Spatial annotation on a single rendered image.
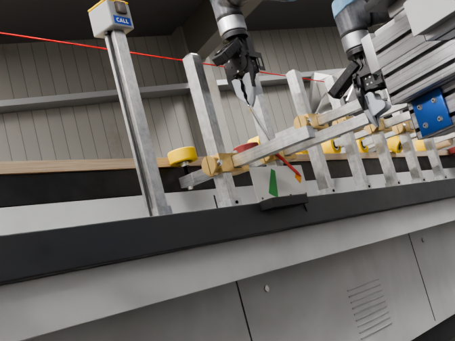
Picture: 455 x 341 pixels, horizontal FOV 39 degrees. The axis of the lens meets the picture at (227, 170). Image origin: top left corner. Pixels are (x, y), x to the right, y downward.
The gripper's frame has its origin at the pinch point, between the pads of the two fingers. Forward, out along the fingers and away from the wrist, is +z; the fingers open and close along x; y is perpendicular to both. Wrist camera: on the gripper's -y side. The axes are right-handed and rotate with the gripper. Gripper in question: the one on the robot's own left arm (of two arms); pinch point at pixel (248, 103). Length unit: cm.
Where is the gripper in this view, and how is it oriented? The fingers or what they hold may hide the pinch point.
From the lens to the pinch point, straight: 169.8
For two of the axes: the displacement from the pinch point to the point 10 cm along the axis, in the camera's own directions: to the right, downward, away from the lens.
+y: 6.2, -0.4, 7.8
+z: 2.5, 9.5, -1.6
